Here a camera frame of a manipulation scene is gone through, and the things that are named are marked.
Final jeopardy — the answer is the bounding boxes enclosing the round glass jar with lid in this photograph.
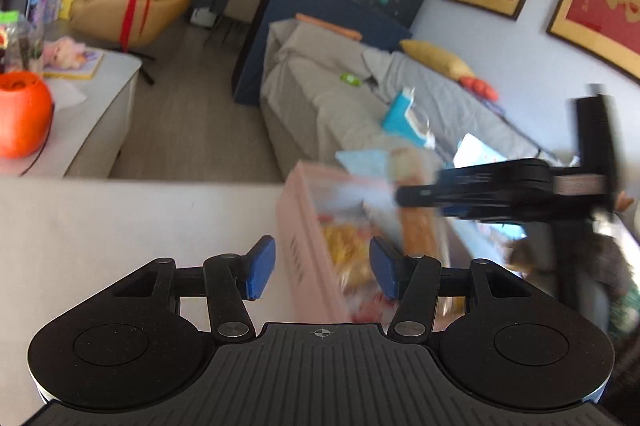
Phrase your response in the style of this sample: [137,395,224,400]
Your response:
[0,11,45,74]

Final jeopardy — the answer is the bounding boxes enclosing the plain light blue sheet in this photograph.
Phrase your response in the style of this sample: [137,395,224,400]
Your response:
[334,149,396,179]

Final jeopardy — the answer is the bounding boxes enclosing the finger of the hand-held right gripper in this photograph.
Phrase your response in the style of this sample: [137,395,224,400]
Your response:
[394,185,556,223]
[436,158,553,189]

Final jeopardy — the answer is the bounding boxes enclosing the pink plush toy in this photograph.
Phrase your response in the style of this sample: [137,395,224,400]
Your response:
[42,37,87,69]

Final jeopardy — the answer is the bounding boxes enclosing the flat orange cushion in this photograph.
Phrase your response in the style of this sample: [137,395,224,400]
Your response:
[295,13,363,42]

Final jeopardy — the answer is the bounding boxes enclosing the red orange cushion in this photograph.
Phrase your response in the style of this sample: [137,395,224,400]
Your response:
[459,77,500,102]

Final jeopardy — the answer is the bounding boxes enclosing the orange pumpkin bucket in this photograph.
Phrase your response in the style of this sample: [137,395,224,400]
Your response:
[0,72,54,159]

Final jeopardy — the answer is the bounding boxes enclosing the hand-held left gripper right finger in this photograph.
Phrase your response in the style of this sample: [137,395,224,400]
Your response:
[369,236,531,343]

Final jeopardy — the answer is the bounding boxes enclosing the golden cracker packet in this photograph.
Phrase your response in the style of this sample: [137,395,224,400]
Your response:
[390,148,448,269]

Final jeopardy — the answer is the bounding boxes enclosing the purple picture book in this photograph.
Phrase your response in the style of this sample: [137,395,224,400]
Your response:
[42,48,106,81]

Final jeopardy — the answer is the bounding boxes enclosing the red ribbon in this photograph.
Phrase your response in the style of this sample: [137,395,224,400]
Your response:
[118,0,153,53]

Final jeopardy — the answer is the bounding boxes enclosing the pink cardboard box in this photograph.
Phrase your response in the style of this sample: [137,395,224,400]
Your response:
[275,160,453,324]

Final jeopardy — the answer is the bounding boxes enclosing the white side table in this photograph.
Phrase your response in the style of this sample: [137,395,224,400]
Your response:
[0,48,143,179]

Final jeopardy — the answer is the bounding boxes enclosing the blue toy machine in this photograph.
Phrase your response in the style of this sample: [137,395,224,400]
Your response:
[382,88,437,148]

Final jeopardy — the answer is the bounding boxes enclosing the grey covered sofa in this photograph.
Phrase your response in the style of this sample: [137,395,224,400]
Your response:
[259,18,576,187]

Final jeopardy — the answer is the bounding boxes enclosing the yellow cushion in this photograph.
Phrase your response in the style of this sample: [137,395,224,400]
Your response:
[400,39,477,81]

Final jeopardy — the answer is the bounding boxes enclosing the yellow snack packets in box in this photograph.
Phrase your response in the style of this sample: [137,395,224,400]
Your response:
[317,213,401,317]

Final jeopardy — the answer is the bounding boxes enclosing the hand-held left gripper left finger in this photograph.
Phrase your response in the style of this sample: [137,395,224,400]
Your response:
[112,235,277,343]

